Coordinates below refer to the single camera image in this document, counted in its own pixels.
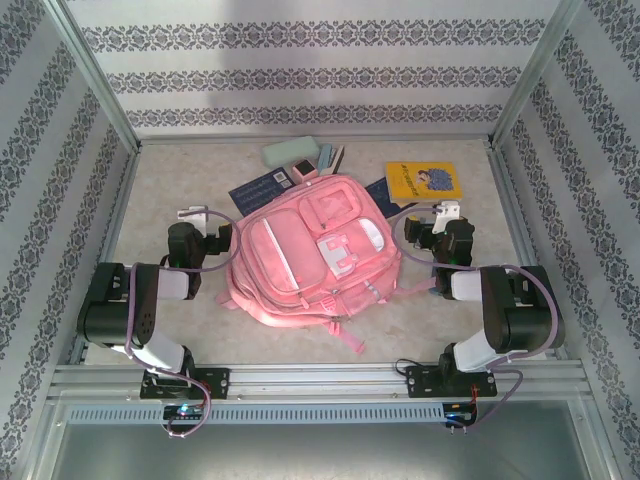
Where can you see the yellow book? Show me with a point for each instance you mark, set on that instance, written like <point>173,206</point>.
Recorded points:
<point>420,182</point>

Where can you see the dark blue book with barcode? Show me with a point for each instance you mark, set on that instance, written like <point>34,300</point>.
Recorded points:
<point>255,192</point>

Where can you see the pink student backpack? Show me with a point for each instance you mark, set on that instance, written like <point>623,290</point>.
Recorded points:
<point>285,250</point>

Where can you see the small pink cube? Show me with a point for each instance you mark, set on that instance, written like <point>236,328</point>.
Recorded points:
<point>303,170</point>

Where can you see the mint green pencil case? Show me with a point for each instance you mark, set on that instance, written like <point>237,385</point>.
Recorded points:
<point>290,150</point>

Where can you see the small blue white box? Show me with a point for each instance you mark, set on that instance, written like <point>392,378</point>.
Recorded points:
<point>326,159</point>

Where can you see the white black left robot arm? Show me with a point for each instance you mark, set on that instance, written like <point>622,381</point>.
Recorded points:
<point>110,310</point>

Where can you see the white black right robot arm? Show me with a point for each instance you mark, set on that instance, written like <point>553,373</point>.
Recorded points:
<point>520,315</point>

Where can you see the grey metal panel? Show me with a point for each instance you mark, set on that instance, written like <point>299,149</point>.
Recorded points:
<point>320,455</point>

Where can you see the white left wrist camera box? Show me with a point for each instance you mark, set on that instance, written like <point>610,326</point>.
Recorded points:
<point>192,215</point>

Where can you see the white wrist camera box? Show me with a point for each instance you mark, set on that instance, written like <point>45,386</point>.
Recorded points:
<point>446,212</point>
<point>192,215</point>

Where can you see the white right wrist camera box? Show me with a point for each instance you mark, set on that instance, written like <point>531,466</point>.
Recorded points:
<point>446,212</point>

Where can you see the aluminium side rail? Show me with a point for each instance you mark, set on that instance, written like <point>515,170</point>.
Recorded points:
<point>116,215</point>
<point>510,200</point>

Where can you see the aluminium back rail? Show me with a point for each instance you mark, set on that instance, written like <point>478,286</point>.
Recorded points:
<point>465,140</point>

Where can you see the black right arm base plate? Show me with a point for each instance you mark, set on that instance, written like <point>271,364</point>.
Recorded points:
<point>420,382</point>

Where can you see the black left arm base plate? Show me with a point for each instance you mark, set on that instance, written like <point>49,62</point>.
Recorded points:
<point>215,382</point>

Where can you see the aluminium frame post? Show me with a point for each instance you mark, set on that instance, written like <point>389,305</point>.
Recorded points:
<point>531,80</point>
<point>97,80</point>

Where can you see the aluminium mounting rail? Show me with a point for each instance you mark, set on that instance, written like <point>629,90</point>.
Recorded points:
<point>320,380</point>

